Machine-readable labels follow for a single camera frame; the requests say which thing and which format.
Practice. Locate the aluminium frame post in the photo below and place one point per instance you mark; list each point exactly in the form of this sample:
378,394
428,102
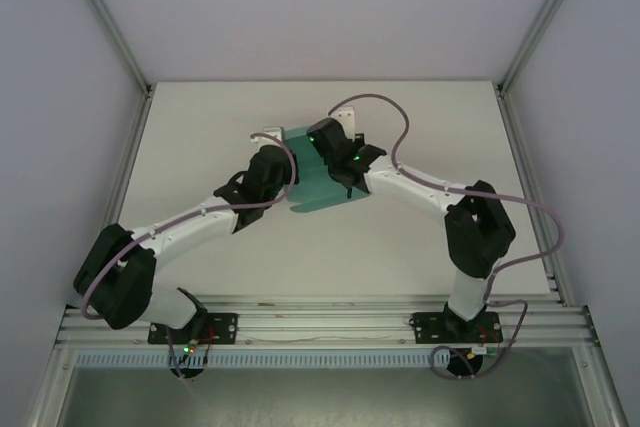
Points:
545,17
107,22

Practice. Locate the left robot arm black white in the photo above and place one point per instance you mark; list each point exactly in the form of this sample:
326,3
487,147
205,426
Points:
120,277

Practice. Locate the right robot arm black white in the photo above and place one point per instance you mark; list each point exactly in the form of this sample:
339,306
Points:
480,227

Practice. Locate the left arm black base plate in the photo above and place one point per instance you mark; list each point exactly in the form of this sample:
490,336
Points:
222,329

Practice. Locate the teal paper box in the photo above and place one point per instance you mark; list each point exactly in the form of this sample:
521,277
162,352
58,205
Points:
315,187

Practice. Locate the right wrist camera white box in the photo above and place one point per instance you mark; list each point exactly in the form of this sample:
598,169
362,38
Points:
345,114

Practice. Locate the aluminium table side rail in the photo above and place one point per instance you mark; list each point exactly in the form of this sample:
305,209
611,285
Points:
127,162
520,147

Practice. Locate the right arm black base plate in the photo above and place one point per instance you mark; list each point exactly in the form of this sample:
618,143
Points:
427,328

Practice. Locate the small circuit board with LED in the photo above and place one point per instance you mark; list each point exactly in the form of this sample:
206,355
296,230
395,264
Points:
484,351
189,348

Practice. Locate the aluminium mounting rail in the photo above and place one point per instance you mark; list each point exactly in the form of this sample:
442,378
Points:
320,324

